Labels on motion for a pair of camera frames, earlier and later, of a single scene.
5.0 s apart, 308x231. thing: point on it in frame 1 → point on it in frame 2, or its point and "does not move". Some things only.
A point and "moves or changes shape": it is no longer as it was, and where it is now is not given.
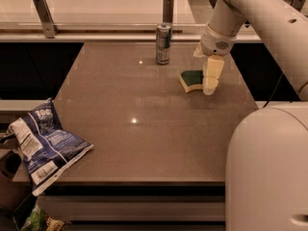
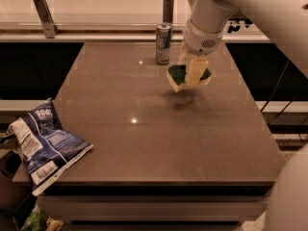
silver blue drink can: [164, 34] does not move
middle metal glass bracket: [167, 9] does not move
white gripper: [216, 43] → [199, 40]
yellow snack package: [53, 224] does not move
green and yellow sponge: [192, 80] moves or changes shape
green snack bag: [36, 220] does not move
